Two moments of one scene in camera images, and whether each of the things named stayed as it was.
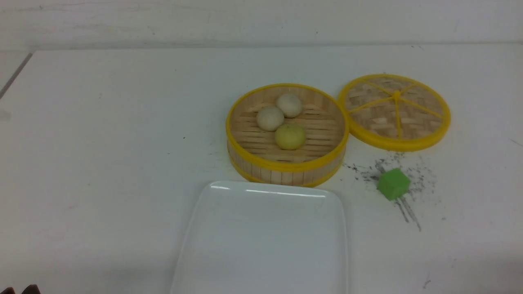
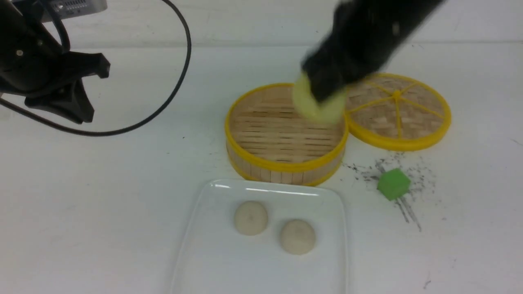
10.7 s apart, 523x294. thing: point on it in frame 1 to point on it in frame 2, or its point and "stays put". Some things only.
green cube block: (393, 183) stays put
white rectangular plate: (252, 238) stays put
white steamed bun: (289, 105) to (298, 237)
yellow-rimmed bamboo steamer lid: (393, 113) stays put
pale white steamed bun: (270, 119) to (250, 218)
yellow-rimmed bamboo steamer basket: (287, 136) stays put
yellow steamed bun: (290, 137) to (331, 110)
